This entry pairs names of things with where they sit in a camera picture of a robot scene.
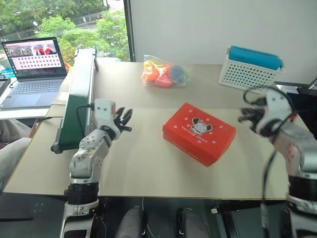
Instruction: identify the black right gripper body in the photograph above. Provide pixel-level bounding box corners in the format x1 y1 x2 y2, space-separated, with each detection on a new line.
249 108 268 132

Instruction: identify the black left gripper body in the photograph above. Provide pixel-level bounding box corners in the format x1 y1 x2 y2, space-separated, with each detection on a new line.
112 114 132 136

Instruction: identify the orange shoe box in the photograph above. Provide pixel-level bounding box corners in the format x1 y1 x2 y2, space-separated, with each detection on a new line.
161 102 237 169

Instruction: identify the green conveyor belt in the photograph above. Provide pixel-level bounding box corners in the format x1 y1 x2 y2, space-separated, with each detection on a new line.
50 47 100 155

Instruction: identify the white perforated plastic basket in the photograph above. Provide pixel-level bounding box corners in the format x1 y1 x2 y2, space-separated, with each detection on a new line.
218 45 286 94

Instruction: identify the black furniture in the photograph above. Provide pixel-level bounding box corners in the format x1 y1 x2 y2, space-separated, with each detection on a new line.
274 81 317 134

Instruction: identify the blue packet in basket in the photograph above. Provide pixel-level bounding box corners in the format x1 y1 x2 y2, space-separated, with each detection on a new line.
228 45 283 72

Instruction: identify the clear bag of colourful toys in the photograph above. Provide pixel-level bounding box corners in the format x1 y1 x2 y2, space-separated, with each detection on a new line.
141 54 191 88

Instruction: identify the open grey laptop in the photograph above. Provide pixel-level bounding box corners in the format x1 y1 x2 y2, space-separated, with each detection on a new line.
0 37 68 110

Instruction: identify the person's grey trouser leg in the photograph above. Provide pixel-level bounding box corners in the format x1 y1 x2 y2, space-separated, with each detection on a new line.
0 118 33 193

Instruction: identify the black flat device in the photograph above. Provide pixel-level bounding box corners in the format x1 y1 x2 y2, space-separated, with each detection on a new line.
0 77 12 97

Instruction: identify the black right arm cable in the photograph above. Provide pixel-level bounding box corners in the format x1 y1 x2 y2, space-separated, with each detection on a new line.
243 85 298 203

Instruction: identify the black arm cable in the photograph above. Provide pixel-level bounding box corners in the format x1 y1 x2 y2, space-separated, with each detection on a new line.
243 85 298 203
75 103 96 137

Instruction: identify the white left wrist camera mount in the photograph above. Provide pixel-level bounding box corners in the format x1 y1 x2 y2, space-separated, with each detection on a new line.
94 98 121 139

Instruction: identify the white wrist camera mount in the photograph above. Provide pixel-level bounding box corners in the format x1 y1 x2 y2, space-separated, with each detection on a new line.
94 98 121 139
256 88 292 136

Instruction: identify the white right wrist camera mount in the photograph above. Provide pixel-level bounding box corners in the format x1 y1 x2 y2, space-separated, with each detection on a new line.
256 88 292 136

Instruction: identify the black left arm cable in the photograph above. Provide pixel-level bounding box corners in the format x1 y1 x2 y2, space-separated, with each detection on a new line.
75 103 96 137

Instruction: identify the black window frame pillar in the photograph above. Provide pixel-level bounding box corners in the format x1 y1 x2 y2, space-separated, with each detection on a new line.
123 0 136 62

